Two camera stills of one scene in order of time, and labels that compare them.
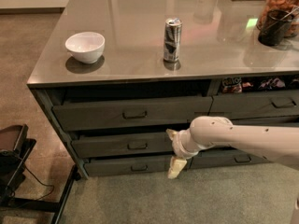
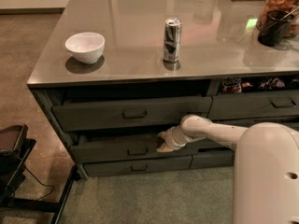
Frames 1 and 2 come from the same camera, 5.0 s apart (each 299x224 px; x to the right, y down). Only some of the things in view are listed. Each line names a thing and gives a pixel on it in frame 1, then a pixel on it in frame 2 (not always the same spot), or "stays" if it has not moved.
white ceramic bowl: [86, 47] stays
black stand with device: [14, 152] stays
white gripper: [179, 146] -> [170, 139]
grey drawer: [144, 145] stays
